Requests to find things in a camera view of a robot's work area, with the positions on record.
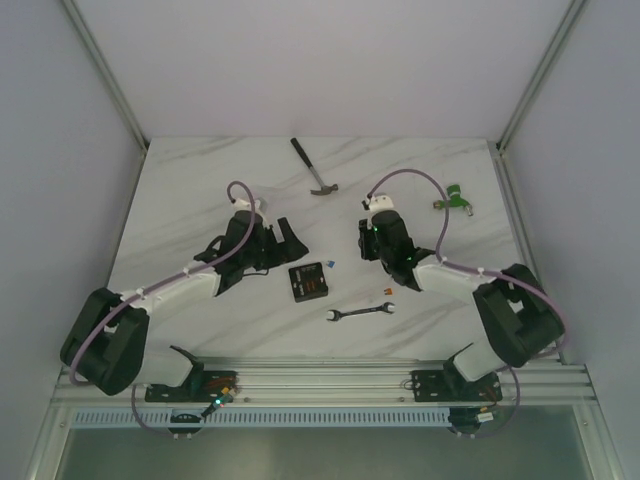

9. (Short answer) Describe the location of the steel open-end wrench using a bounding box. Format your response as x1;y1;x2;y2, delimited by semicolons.
326;302;396;322

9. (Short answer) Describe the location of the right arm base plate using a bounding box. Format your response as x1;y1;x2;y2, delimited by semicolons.
409;370;503;404

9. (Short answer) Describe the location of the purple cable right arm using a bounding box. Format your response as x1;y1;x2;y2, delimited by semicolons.
368;168;571;361

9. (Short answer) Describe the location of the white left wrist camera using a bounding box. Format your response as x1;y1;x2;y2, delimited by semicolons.
232;198;265;217

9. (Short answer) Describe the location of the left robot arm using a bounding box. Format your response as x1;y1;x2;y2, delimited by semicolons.
60;211;309;402

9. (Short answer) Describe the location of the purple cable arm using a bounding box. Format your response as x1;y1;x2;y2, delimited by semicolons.
68;180;257;386
368;168;571;361

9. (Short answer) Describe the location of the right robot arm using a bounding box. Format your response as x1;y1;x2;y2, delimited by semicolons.
358;210;566;399

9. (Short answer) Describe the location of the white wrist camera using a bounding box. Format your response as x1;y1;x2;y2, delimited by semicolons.
362;195;394;215
232;198;265;217

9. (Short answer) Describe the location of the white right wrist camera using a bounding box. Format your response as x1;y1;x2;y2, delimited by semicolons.
362;195;394;215

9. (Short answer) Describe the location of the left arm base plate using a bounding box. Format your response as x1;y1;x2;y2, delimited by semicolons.
144;370;238;403

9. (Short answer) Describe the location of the aluminium frame rail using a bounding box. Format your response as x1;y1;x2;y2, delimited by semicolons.
60;0;150;153

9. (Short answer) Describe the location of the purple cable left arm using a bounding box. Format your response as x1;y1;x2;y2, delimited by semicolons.
68;180;257;386

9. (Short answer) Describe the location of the slotted cable duct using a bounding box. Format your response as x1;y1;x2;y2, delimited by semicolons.
71;406;496;429

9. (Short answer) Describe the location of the black fuse box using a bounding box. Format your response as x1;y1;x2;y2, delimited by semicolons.
288;262;329;303

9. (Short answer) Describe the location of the claw hammer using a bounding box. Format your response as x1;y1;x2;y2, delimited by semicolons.
290;138;339;196

